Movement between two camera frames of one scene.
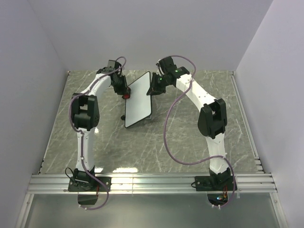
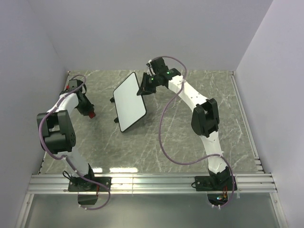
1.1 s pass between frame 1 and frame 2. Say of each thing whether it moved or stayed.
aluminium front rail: stayed
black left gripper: moved
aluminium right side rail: stayed
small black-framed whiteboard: moved
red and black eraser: moved
